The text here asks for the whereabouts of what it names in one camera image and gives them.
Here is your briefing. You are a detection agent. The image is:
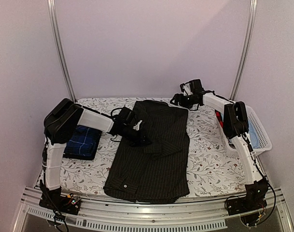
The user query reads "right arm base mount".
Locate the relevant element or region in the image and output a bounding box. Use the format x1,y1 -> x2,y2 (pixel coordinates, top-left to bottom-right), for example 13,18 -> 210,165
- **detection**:
224,179 -> 268,216

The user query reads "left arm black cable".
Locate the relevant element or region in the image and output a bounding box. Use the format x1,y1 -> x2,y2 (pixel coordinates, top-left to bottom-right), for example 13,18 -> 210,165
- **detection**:
110,108 -> 125,121

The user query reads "folded blue plaid shirt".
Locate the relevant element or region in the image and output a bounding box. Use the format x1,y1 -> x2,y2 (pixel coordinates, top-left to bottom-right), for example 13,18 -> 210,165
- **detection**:
64,126 -> 101,157

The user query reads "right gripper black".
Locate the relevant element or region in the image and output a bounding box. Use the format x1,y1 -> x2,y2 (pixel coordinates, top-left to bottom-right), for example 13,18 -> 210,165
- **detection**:
173,93 -> 198,109

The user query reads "aluminium frame post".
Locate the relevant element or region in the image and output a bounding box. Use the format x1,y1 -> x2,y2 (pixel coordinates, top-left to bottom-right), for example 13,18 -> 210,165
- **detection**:
230,0 -> 258,100
47,0 -> 77,102

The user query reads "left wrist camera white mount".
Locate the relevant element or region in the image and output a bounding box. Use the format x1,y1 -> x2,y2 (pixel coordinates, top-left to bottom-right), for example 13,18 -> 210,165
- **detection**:
133,120 -> 144,131

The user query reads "floral patterned tablecloth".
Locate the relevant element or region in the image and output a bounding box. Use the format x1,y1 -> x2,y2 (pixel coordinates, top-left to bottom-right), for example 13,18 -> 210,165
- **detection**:
60,98 -> 245,197

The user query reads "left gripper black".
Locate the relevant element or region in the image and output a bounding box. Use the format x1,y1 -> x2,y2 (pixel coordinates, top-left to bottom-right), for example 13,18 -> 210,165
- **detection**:
121,124 -> 152,147

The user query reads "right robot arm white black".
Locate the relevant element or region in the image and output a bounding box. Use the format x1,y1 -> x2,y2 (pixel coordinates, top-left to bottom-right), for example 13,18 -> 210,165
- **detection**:
170,79 -> 269,211

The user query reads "aluminium front rail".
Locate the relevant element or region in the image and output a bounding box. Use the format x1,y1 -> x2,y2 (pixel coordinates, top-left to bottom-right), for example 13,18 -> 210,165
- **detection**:
13,187 -> 294,232

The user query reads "right aluminium frame post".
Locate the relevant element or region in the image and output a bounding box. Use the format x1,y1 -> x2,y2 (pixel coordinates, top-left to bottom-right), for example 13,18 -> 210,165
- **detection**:
230,0 -> 258,100

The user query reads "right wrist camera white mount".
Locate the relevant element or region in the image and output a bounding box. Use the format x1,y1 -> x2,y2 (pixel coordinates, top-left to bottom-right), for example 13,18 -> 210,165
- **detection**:
180,82 -> 192,96

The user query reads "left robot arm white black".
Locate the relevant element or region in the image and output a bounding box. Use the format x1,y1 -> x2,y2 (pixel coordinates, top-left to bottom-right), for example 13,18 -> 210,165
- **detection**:
42,98 -> 152,191

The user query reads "black pinstriped long sleeve shirt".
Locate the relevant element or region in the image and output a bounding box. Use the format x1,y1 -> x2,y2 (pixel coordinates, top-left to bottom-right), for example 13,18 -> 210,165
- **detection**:
103,100 -> 190,203

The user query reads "light blue shirt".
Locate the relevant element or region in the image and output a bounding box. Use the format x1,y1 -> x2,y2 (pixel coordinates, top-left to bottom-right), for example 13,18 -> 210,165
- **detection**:
248,120 -> 260,149

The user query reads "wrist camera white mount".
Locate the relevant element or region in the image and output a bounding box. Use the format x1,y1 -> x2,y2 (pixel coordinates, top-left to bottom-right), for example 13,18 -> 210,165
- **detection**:
180,82 -> 192,96
133,120 -> 144,131

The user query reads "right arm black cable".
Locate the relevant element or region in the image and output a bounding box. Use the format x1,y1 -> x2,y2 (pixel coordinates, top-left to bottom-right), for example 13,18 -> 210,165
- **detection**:
201,89 -> 234,103

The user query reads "white plastic laundry basket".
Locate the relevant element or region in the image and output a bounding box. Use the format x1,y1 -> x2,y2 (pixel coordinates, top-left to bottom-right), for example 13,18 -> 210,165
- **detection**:
217,106 -> 272,158

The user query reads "red black garment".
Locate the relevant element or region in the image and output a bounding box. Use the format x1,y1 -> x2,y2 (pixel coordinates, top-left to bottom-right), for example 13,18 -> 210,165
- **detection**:
215,110 -> 224,128

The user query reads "left aluminium frame post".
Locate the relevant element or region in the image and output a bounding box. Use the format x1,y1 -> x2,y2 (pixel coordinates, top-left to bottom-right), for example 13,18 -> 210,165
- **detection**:
47,0 -> 77,102

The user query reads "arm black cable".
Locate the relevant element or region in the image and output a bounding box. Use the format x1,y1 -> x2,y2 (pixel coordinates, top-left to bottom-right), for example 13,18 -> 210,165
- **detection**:
201,89 -> 234,103
110,108 -> 125,121

